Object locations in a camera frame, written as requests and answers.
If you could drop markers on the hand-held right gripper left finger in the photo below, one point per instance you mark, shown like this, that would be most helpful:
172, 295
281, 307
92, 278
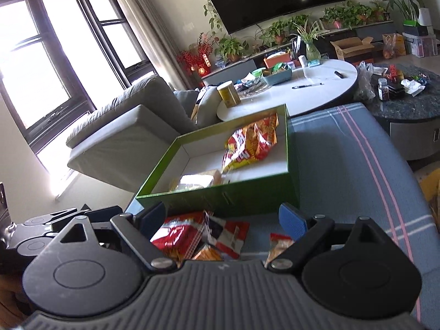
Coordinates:
154, 217

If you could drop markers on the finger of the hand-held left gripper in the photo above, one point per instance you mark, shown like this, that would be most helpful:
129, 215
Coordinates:
103, 211

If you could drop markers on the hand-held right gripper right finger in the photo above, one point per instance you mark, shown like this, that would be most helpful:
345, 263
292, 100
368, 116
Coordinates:
291, 220

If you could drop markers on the large red snack packet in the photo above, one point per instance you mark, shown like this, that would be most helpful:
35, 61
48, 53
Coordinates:
178, 233

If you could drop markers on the clear packet of golden crisps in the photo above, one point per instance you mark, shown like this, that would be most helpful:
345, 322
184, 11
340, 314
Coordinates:
277, 247

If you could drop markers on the green cardboard box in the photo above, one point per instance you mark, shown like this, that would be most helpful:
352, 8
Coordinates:
240, 196

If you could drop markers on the orange snack packet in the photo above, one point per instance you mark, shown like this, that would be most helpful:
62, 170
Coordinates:
208, 254

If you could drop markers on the red and white snack packet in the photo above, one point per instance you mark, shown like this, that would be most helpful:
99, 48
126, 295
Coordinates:
227, 235

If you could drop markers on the clear bread packet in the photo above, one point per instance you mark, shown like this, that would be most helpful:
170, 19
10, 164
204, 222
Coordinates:
199, 180

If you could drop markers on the blue striped blanket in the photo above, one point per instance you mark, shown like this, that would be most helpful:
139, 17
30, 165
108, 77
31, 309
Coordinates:
343, 165

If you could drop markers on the grey sofa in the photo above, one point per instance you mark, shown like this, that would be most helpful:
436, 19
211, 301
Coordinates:
123, 127

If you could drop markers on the red yellow snack bag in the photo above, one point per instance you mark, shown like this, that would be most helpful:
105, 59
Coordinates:
247, 144

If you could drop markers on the grey sofa cushion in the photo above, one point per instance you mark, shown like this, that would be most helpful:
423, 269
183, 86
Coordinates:
187, 105

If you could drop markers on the white oval table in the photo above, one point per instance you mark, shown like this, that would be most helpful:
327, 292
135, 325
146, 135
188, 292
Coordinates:
319, 92

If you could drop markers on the pen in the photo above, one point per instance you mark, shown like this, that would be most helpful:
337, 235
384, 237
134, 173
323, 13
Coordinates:
307, 85

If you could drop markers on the pile of clear wrappers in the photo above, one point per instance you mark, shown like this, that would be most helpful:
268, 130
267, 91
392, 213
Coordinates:
252, 87

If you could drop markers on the yellow can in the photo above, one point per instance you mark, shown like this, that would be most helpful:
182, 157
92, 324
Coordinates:
229, 95

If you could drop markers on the blue basket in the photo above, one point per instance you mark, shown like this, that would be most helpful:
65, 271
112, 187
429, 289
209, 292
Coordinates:
276, 77

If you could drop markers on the clear plastic bag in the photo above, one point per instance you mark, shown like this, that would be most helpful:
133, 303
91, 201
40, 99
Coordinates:
364, 82

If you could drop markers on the small teal box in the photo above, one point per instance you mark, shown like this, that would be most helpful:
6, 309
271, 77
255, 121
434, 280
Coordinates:
314, 63

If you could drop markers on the dark jar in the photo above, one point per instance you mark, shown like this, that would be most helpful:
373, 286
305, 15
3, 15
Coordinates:
383, 91

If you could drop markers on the white bottle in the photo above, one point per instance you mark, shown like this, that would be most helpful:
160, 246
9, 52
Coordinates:
303, 62

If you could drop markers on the orange red box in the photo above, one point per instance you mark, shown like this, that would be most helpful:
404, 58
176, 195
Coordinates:
276, 61

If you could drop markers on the dark marble coffee table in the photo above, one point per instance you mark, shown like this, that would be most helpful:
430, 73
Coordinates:
409, 110

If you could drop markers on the red flower decoration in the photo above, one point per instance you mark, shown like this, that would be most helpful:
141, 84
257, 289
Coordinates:
194, 55

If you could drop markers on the black tray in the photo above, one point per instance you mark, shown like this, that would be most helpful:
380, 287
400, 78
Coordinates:
397, 91

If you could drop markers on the black pen holder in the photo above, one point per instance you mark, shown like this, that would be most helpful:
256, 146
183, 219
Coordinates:
295, 50

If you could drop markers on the glass vase with plant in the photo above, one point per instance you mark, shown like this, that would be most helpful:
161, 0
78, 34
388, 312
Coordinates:
312, 50

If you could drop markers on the white tissue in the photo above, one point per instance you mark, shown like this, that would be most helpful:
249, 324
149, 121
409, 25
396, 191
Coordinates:
412, 87

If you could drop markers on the red snack wrappers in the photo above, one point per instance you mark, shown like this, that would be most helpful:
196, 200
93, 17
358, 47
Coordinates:
394, 73

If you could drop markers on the open cardboard box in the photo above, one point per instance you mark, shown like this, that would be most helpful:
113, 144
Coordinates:
350, 50

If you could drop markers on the potted green plant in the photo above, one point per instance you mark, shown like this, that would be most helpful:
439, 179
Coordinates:
232, 48
299, 22
378, 11
347, 15
276, 31

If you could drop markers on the beige curtain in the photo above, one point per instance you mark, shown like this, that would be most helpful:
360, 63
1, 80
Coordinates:
154, 31

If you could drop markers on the yellow carton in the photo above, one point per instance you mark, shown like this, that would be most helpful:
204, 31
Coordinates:
400, 45

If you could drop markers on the hanging vine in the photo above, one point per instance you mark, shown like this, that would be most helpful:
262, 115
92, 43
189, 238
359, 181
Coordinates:
209, 7

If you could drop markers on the clear storage bin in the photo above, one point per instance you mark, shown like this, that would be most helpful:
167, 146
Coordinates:
421, 45

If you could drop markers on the green and black box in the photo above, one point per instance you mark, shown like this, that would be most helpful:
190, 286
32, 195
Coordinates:
415, 29

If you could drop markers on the large plant in white pot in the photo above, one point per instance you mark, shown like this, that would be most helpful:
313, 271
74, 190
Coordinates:
424, 15

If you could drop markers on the dark window frame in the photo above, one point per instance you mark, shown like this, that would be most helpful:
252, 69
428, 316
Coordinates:
87, 41

